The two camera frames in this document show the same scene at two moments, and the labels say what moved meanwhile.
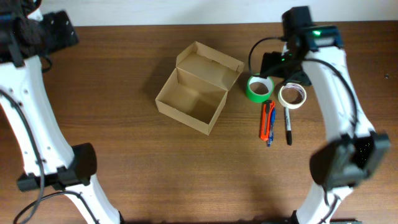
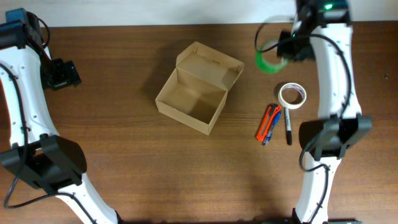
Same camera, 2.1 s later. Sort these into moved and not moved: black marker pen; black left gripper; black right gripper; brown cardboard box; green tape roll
Moved: green tape roll; black right gripper; black left gripper
Not moved: brown cardboard box; black marker pen
